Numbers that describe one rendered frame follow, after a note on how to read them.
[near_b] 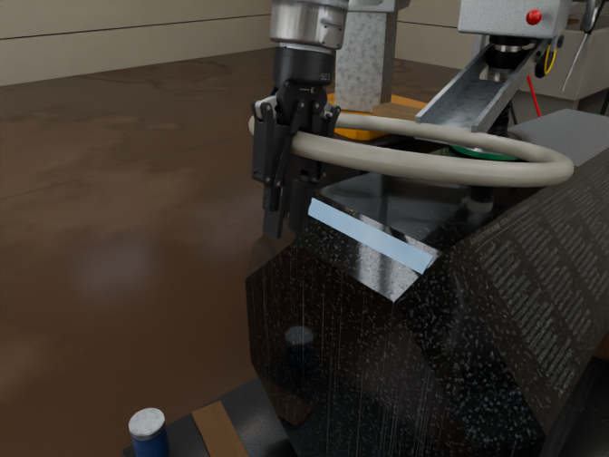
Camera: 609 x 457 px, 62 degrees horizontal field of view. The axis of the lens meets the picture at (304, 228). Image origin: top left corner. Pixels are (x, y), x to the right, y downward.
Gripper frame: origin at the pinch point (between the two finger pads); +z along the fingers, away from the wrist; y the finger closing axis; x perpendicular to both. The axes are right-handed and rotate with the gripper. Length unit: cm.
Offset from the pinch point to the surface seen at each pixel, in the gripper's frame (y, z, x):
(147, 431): 14, 85, 62
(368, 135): 100, 3, 69
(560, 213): 76, 6, -9
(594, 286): 75, 20, -21
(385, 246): 32.8, 12.7, 6.2
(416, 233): 36.6, 9.4, 2.4
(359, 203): 38.3, 8.1, 18.5
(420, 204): 47.3, 6.6, 9.4
